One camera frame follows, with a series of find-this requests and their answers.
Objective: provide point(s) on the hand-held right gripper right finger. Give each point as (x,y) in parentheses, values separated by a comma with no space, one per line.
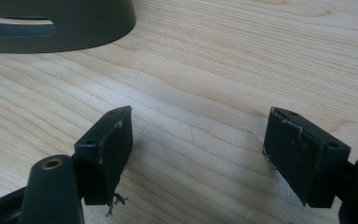
(304,155)

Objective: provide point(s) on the dark green round container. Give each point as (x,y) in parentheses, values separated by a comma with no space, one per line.
(84,25)

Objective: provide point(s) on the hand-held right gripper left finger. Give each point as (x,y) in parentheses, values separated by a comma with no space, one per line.
(105,155)

